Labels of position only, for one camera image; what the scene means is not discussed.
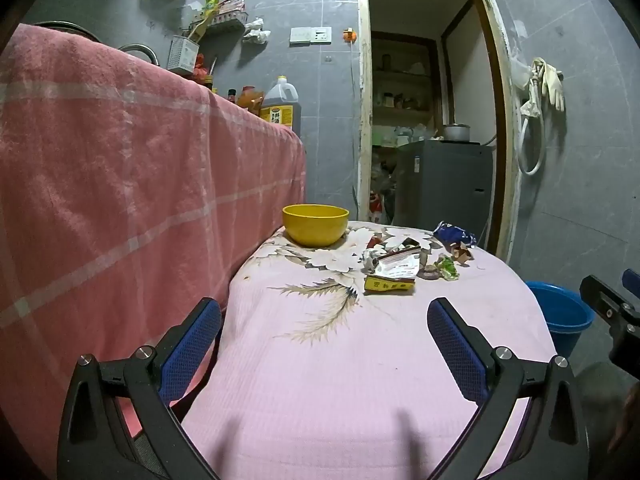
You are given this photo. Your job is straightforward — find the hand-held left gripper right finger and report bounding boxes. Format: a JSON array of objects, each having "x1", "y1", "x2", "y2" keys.
[{"x1": 426, "y1": 297, "x2": 591, "y2": 480}]

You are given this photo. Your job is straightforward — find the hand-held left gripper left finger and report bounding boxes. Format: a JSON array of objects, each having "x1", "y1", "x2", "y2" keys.
[{"x1": 56, "y1": 297, "x2": 223, "y2": 480}]

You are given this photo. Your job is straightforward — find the blue plastic basin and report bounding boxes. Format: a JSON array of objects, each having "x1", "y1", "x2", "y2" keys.
[{"x1": 525, "y1": 281, "x2": 596, "y2": 358}]

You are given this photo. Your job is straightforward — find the green candy wrapper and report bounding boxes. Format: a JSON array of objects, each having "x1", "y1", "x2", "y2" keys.
[{"x1": 436, "y1": 255, "x2": 460, "y2": 281}]

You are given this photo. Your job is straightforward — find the yellow wrapper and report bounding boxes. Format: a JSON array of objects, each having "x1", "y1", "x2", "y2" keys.
[{"x1": 363, "y1": 275, "x2": 416, "y2": 295}]

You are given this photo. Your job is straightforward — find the white and red wrapper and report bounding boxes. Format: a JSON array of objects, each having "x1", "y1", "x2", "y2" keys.
[{"x1": 375, "y1": 252, "x2": 421, "y2": 279}]

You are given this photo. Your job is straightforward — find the blue snack wrapper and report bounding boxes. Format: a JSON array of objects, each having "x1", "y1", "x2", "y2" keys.
[{"x1": 433, "y1": 221, "x2": 477, "y2": 247}]

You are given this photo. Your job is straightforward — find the dark wrapper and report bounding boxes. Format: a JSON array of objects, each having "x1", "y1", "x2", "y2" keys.
[{"x1": 385, "y1": 237, "x2": 423, "y2": 256}]

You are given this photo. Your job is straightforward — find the person's right hand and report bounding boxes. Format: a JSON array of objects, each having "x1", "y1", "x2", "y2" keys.
[{"x1": 606, "y1": 382, "x2": 640, "y2": 453}]

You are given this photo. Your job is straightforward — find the pink floral tablecloth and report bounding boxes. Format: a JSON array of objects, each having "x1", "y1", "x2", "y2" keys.
[{"x1": 181, "y1": 220, "x2": 558, "y2": 480}]

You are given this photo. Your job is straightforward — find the grey appliance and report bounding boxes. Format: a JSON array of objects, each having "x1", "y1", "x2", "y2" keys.
[{"x1": 392, "y1": 140, "x2": 493, "y2": 251}]

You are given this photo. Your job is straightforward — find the yellow bowl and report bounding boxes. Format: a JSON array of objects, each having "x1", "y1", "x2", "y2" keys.
[{"x1": 282, "y1": 204, "x2": 350, "y2": 248}]

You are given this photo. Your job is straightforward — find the pink checked towel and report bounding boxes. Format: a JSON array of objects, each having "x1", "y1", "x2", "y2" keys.
[{"x1": 0, "y1": 23, "x2": 307, "y2": 480}]

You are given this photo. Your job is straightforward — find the white rubber gloves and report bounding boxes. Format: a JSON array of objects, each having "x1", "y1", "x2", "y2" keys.
[{"x1": 542, "y1": 62, "x2": 566, "y2": 112}]

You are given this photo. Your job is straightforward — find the orange packet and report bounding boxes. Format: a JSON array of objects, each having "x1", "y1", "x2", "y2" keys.
[{"x1": 237, "y1": 85, "x2": 265, "y2": 113}]

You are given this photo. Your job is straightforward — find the large cooking oil bottle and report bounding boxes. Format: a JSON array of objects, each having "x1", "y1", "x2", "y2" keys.
[{"x1": 258, "y1": 76, "x2": 304, "y2": 131}]

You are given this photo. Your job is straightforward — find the red bag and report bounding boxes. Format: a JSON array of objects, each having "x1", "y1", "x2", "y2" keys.
[{"x1": 192, "y1": 54, "x2": 213, "y2": 86}]

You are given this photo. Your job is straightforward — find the wooden shelf unit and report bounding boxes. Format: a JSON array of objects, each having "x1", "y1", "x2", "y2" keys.
[{"x1": 371, "y1": 32, "x2": 441, "y2": 146}]

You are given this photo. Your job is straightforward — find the metal utensil holder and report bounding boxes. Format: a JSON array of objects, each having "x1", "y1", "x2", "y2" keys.
[{"x1": 166, "y1": 35, "x2": 201, "y2": 75}]

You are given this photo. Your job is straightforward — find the metal pot rim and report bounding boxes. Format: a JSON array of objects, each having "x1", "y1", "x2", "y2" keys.
[
  {"x1": 119, "y1": 44, "x2": 158, "y2": 66},
  {"x1": 30, "y1": 21, "x2": 101, "y2": 41}
]

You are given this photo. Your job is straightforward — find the white crumpled plastic bag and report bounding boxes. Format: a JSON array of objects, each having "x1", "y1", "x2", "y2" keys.
[{"x1": 242, "y1": 17, "x2": 272, "y2": 45}]

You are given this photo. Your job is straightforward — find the white hose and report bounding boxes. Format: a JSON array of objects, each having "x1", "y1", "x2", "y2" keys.
[{"x1": 516, "y1": 57, "x2": 547, "y2": 176}]

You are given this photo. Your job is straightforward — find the wooden door frame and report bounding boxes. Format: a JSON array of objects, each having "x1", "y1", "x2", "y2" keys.
[{"x1": 356, "y1": 0, "x2": 523, "y2": 261}]

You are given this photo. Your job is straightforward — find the wall shelf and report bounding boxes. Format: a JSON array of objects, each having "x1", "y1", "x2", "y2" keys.
[{"x1": 189, "y1": 12, "x2": 247, "y2": 36}]

